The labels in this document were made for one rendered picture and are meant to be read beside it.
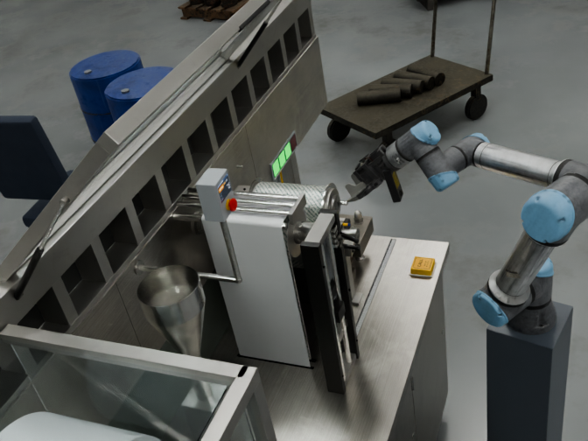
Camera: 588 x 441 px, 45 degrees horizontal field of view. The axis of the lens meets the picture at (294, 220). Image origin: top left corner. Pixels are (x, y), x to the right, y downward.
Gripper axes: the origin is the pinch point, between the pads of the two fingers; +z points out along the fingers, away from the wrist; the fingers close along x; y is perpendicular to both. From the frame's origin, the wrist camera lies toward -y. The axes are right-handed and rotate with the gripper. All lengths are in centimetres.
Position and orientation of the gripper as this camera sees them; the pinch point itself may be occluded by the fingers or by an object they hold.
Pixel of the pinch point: (353, 197)
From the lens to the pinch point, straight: 220.5
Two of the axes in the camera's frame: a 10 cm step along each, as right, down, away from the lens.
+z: -6.0, 4.7, 6.5
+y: -7.2, -6.7, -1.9
